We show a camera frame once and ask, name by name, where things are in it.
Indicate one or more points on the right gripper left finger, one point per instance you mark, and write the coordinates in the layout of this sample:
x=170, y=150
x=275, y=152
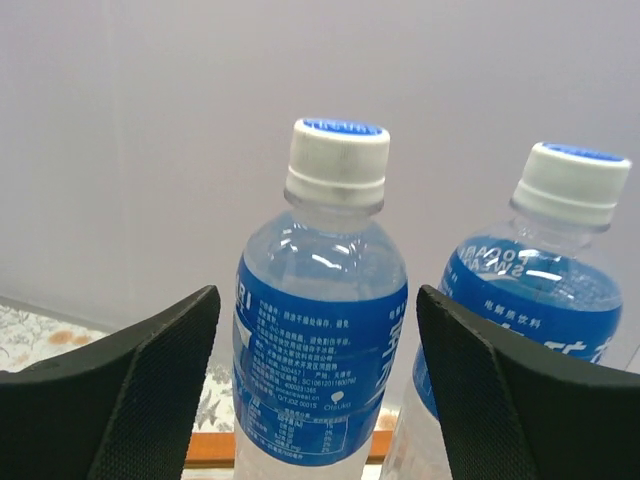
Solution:
x=122, y=407

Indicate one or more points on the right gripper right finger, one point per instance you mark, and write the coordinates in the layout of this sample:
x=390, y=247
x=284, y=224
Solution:
x=510, y=408

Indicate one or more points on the floral patterned table mat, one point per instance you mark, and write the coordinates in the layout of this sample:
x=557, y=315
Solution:
x=28, y=337

